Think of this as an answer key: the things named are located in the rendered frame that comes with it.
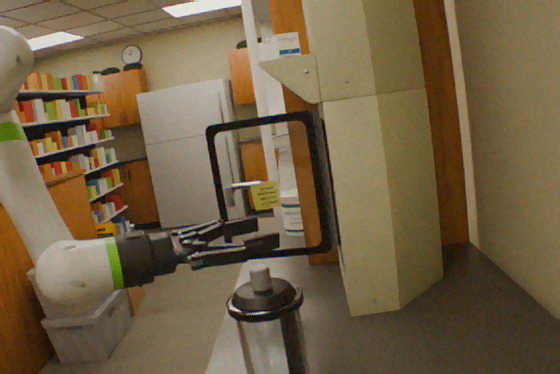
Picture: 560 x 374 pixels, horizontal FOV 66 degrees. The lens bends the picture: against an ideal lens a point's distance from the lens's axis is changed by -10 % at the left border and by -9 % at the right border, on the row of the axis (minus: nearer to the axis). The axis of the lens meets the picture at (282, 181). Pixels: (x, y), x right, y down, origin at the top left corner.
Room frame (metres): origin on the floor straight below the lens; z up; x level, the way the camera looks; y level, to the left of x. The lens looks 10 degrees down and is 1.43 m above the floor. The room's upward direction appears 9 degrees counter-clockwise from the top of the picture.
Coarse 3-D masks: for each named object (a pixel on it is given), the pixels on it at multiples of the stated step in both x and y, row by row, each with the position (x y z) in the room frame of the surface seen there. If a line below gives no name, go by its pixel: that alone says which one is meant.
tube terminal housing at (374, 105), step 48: (336, 0) 0.95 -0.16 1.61; (384, 0) 0.99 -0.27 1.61; (336, 48) 0.95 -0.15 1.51; (384, 48) 0.98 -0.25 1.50; (336, 96) 0.95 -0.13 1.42; (384, 96) 0.96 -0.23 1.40; (336, 144) 0.95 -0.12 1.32; (384, 144) 0.95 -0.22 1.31; (336, 192) 0.95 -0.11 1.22; (384, 192) 0.94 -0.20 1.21; (432, 192) 1.06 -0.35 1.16; (384, 240) 0.94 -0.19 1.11; (432, 240) 1.05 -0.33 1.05; (384, 288) 0.94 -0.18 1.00
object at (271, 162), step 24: (216, 144) 1.32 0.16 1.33; (240, 144) 1.30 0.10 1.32; (264, 144) 1.29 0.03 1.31; (288, 144) 1.27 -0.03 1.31; (240, 168) 1.30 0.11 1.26; (264, 168) 1.29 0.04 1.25; (288, 168) 1.28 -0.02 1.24; (240, 192) 1.31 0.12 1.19; (264, 192) 1.29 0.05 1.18; (288, 192) 1.28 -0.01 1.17; (312, 192) 1.26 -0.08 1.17; (240, 216) 1.31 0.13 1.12; (264, 216) 1.29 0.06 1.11; (288, 216) 1.28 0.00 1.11; (312, 216) 1.27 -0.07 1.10; (240, 240) 1.31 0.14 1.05; (288, 240) 1.28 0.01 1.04; (312, 240) 1.27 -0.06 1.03
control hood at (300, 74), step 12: (276, 60) 0.96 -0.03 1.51; (288, 60) 0.95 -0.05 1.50; (300, 60) 0.95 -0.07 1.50; (312, 60) 0.95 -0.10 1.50; (276, 72) 0.96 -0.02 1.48; (288, 72) 0.95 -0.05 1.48; (300, 72) 0.95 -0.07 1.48; (312, 72) 0.95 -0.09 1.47; (288, 84) 0.95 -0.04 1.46; (300, 84) 0.95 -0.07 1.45; (312, 84) 0.95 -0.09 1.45; (300, 96) 0.96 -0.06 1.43; (312, 96) 0.95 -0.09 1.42
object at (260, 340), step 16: (288, 304) 0.58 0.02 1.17; (240, 320) 0.57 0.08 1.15; (272, 320) 0.57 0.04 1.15; (288, 320) 0.58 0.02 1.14; (240, 336) 0.60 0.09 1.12; (256, 336) 0.57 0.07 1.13; (272, 336) 0.57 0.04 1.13; (288, 336) 0.58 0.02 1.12; (256, 352) 0.58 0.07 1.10; (272, 352) 0.57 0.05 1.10; (288, 352) 0.58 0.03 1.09; (304, 352) 0.60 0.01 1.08; (256, 368) 0.58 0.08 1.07; (272, 368) 0.57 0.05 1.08; (288, 368) 0.57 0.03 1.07; (304, 368) 0.59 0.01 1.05
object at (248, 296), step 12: (264, 264) 0.62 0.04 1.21; (252, 276) 0.61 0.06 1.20; (264, 276) 0.60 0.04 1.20; (240, 288) 0.62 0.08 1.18; (252, 288) 0.61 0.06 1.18; (264, 288) 0.60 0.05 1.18; (276, 288) 0.60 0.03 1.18; (288, 288) 0.60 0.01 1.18; (240, 300) 0.59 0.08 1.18; (252, 300) 0.58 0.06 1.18; (264, 300) 0.58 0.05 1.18; (276, 300) 0.58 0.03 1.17; (288, 300) 0.59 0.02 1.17
